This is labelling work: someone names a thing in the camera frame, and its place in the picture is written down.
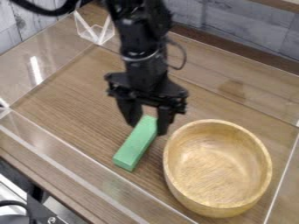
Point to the black metal frame bracket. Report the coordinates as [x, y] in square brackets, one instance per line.
[22, 199]

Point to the green rectangular block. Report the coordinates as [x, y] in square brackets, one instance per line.
[137, 143]

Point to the wooden bowl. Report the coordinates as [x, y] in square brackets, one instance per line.
[218, 168]

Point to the clear acrylic corner bracket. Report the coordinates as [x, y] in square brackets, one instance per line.
[97, 34]

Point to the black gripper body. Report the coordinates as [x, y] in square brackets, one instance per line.
[145, 82]

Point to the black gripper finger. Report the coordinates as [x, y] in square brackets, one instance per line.
[131, 110]
[165, 119]

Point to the clear acrylic enclosure wall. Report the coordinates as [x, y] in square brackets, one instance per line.
[62, 128]

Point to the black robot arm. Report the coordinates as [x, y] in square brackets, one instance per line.
[143, 22]

